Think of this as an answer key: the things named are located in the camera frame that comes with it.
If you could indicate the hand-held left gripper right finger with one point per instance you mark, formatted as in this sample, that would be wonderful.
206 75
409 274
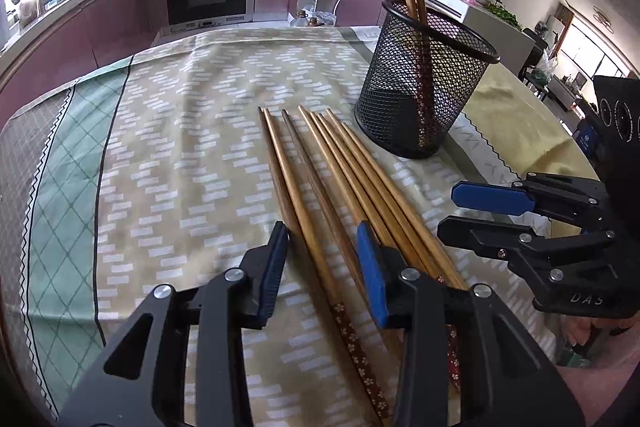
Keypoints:
371 277

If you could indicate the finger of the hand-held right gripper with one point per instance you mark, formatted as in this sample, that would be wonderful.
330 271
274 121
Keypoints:
492 199
470 232

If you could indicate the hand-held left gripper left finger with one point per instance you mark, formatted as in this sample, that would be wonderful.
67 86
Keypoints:
274 272

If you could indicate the bundle of wooden chopsticks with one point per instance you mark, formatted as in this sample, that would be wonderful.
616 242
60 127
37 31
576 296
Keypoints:
365 187

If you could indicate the black mesh utensil holder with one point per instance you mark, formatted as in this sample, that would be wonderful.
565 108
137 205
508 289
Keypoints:
400 107

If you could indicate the person's right hand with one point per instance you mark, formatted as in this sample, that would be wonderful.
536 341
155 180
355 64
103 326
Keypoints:
580 334

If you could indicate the yellow cloth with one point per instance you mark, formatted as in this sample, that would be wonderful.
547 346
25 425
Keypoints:
510 117

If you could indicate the beige green patterned tablecloth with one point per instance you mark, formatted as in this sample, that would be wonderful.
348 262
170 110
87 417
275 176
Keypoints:
175 157

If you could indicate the green leafy plant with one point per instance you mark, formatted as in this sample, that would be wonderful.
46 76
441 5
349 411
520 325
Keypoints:
505 14

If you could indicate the person's pink clothing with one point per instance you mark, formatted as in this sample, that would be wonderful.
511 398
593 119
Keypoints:
605 397

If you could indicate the round ceiling lamp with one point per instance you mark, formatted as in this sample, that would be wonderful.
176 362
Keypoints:
602 17

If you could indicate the plastic oil bottle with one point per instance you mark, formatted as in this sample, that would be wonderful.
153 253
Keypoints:
300 19
317 21

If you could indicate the pink cabinets under window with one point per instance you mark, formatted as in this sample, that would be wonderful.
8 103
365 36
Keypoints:
75 42

